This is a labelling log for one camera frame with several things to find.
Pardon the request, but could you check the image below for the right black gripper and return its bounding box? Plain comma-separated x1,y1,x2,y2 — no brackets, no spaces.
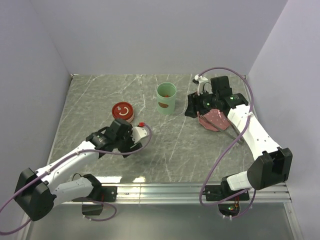
184,88,220,119

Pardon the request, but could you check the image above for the cream pink bowl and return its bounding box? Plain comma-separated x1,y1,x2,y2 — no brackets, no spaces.
112,112,134,123

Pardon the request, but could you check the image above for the red round lid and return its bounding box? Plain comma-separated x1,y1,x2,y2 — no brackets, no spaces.
111,101,134,115

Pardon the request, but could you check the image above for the green tin canister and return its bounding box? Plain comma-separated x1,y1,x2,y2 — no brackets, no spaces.
156,82,177,115

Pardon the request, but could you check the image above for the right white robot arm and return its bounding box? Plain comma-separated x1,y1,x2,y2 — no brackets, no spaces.
184,75,293,200

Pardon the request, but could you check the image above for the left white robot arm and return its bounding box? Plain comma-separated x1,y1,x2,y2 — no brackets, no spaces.
14,118,151,221

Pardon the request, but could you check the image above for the pink dotted plate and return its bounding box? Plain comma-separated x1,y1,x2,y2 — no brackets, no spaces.
197,109,230,132

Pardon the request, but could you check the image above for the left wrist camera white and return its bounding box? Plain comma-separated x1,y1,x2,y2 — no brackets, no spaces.
131,122,149,144

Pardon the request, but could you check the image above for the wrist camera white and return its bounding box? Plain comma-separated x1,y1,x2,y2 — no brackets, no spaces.
131,122,149,144
192,74,211,96

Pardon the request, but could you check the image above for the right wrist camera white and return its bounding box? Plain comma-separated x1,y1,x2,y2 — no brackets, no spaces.
192,74,211,96

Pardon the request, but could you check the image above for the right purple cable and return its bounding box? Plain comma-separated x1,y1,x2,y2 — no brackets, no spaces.
198,66,257,220

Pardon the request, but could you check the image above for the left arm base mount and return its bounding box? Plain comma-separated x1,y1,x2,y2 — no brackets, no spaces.
72,186,118,222

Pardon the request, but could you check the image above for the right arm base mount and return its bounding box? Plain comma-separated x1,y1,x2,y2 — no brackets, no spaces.
202,183,250,220

